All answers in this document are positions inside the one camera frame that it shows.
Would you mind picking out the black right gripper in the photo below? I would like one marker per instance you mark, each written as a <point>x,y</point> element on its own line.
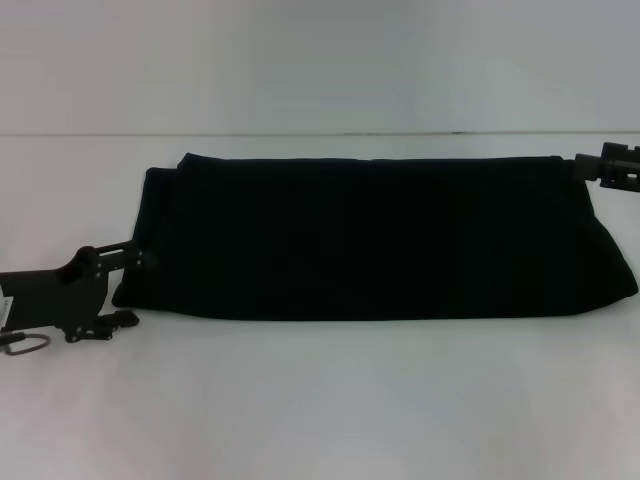
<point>622,167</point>

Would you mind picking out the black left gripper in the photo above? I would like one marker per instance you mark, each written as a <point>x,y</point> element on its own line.
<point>45,295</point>

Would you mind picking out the black shirt with FREE print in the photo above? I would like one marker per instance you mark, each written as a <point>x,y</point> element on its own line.
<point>370,240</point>

